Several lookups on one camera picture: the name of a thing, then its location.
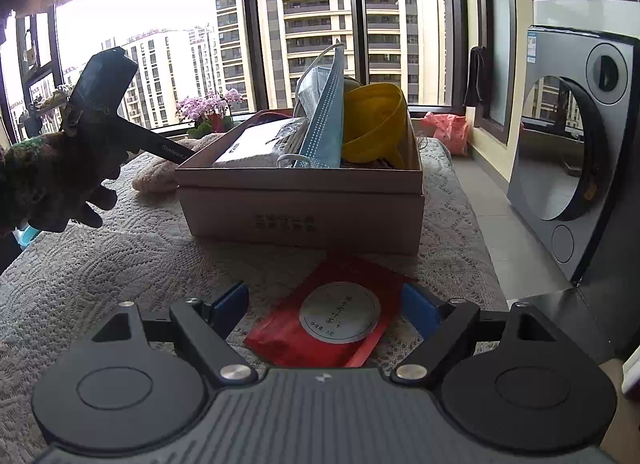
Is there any red packet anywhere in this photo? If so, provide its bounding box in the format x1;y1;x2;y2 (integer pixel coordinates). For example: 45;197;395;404
245;256;409;368

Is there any cotton swabs plastic bag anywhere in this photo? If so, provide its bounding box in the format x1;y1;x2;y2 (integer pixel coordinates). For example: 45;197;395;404
213;117;308;168

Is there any blue face mask pack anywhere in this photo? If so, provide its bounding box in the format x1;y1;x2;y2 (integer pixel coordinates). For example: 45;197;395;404
278;42;345;169

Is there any pink knitted cloth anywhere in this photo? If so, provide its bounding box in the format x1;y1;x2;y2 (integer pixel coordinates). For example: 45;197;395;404
131;134;222;194

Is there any pink orchid plant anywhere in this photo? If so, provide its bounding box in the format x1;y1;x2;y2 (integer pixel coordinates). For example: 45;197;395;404
177;89;242;139

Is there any brown cardboard box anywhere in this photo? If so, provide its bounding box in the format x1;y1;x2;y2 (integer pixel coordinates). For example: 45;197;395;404
175;116;424;255

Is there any white lace tablecloth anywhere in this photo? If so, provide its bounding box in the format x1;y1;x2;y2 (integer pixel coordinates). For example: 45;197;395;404
1;139;506;463

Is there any orange plastic bag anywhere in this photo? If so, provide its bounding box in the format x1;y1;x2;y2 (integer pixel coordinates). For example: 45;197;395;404
421;112;469;156

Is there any dark grey washing machine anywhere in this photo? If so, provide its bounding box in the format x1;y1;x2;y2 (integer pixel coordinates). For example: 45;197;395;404
506;0;640;290

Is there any black hanging cloth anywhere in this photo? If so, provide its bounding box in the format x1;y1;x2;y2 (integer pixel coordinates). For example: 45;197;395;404
464;46;491;108

